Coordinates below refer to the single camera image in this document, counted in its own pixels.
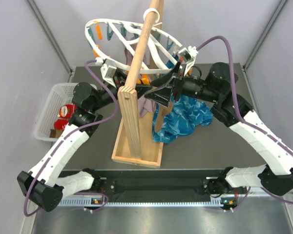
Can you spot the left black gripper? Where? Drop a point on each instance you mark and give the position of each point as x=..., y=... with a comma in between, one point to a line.
x=120, y=78

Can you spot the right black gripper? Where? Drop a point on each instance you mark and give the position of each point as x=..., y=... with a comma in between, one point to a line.
x=162, y=96

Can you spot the white oval clip hanger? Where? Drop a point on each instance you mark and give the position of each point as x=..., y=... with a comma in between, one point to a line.
x=162, y=46

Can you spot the red santa christmas sock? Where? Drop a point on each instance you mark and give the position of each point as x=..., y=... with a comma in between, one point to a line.
x=65, y=113

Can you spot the brown sock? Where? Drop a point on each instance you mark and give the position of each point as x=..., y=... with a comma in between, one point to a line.
x=162, y=112
x=55, y=133

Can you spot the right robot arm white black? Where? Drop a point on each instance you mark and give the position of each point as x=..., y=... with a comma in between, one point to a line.
x=231, y=109

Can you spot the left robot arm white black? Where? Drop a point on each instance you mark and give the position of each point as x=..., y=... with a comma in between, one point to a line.
x=42, y=184

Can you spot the mauve cloth on hanger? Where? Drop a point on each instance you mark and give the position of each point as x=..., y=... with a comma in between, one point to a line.
x=144, y=105

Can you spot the blue patterned cloth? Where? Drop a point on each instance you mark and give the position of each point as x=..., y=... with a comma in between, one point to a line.
x=186, y=114

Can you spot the wooden drying rack stand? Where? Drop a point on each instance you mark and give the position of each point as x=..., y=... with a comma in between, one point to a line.
x=134, y=144

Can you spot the white perforated plastic basket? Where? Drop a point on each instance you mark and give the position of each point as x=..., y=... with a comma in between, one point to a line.
x=59, y=95

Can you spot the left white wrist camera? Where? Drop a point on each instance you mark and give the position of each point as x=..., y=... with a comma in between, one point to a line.
x=108, y=69

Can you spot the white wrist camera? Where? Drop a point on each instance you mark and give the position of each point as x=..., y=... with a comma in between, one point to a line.
x=189, y=57
x=108, y=69

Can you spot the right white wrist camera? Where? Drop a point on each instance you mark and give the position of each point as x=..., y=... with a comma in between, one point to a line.
x=189, y=57

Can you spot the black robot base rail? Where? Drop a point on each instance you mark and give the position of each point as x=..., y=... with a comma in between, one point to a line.
x=155, y=186

